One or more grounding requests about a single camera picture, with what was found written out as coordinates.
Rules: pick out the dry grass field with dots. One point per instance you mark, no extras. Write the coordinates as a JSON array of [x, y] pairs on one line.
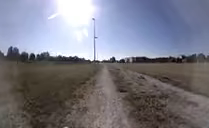
[[35, 86], [188, 75]]

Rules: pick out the tall pole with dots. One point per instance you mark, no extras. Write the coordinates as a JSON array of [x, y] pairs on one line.
[[94, 40]]

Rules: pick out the row of buildings and trees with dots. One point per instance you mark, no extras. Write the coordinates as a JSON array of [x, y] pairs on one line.
[[165, 59]]

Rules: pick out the pale dirt track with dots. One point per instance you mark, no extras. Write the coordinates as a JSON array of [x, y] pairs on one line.
[[103, 100]]

